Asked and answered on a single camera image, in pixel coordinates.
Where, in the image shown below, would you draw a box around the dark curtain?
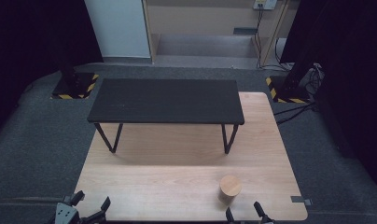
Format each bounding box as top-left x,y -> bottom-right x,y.
0,0 -> 105,141
279,0 -> 377,198

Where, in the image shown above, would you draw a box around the black stand with striped base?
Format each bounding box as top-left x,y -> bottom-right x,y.
265,59 -> 315,105
50,52 -> 100,101

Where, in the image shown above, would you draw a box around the black floor cables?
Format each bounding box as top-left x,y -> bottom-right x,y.
272,101 -> 319,126

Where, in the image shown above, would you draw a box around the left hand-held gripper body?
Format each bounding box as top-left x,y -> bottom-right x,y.
53,201 -> 85,224

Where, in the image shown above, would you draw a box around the black hanging cable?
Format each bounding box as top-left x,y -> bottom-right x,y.
253,7 -> 264,69

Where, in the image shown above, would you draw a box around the light wooden cylinder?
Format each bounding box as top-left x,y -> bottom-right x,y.
217,175 -> 243,206

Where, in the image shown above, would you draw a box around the black low shelf table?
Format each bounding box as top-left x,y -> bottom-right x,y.
86,77 -> 245,155

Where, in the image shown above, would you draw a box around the white power strip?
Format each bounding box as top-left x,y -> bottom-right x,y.
253,0 -> 279,11

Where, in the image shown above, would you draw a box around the white panel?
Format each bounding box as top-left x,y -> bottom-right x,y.
83,0 -> 152,60

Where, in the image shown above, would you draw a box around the tangled cable bundle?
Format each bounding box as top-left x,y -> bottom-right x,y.
301,63 -> 326,97

